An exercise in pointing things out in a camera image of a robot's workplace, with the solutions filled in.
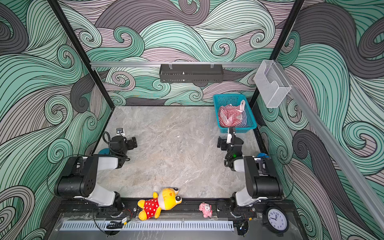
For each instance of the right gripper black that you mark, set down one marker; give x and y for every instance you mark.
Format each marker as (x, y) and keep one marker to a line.
(232, 136)

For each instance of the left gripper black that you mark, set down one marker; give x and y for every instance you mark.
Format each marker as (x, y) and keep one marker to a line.
(130, 143)

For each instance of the red white striped tank top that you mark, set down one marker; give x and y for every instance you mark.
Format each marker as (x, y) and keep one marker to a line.
(231, 116)

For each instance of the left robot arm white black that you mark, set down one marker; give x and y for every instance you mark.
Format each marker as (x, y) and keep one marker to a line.
(78, 178)

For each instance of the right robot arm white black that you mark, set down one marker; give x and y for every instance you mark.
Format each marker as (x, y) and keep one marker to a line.
(262, 180)

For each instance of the blue white striped tank top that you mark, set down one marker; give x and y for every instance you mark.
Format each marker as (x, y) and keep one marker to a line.
(243, 123)

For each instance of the teal round lid left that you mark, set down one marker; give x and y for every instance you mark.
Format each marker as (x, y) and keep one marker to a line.
(105, 151)

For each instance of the teal plastic basket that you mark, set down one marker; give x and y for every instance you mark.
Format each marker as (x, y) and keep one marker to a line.
(235, 100)

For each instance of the yellow plush toy red dress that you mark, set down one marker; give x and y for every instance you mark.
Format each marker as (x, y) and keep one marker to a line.
(166, 200)

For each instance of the small pink plush toy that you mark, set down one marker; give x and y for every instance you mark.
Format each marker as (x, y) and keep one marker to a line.
(206, 209)

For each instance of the black perforated metal shelf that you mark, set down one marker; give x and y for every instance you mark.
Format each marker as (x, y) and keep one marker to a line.
(197, 74)

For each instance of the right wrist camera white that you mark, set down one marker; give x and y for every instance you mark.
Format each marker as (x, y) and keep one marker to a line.
(229, 138)

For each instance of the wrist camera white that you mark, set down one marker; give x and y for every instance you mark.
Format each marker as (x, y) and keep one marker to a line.
(229, 138)
(120, 131)

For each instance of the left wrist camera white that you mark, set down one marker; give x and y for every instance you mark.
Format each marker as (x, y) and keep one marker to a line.
(120, 131)

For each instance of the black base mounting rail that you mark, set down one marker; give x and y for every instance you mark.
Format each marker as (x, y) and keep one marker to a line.
(222, 208)

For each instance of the clear plastic wall bin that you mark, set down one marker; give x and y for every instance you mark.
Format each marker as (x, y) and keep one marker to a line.
(272, 83)

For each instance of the black round wall clock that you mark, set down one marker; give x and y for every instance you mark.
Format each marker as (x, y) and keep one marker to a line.
(275, 220)

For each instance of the aluminium rail back wall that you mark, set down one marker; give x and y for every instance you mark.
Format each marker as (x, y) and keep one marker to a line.
(138, 64)

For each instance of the aluminium rail wall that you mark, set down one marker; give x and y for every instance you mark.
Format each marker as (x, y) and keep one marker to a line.
(306, 100)
(138, 64)

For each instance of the white slotted cable duct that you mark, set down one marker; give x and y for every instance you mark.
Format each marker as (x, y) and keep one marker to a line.
(150, 226)

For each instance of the aluminium rail right wall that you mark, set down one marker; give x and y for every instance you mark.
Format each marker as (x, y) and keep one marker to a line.
(306, 100)

